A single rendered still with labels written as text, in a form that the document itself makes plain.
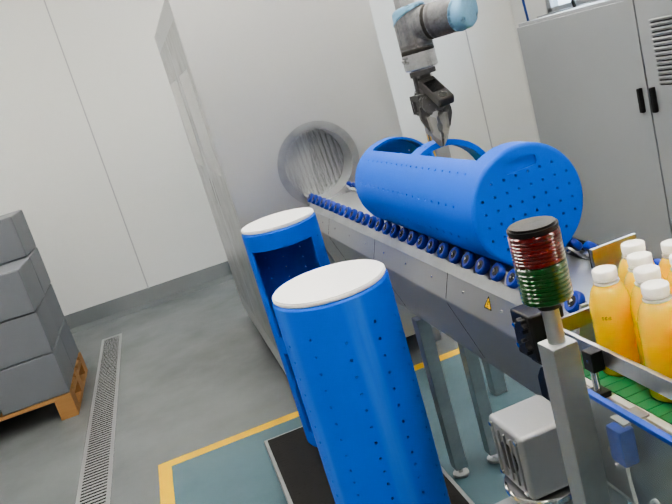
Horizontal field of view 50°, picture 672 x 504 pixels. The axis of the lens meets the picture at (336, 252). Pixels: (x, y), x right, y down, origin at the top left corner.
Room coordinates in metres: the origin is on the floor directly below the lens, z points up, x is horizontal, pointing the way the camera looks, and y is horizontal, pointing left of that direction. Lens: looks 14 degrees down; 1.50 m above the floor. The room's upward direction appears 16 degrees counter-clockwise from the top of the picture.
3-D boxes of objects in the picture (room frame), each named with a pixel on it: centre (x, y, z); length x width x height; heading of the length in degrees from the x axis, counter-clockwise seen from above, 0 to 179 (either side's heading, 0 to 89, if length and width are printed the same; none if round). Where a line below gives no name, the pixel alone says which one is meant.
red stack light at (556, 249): (0.84, -0.24, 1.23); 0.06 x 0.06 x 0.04
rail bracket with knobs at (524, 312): (1.21, -0.32, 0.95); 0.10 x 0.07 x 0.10; 102
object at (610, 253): (1.29, -0.51, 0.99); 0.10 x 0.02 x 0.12; 102
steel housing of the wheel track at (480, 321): (2.32, -0.28, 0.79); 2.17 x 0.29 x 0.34; 12
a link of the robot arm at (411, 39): (1.96, -0.36, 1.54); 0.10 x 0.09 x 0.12; 49
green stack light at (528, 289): (0.84, -0.24, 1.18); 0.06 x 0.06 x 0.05
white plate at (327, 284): (1.63, 0.04, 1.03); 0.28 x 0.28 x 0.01
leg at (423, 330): (2.30, -0.21, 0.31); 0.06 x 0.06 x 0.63; 12
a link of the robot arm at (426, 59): (1.97, -0.36, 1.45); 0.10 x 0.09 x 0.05; 102
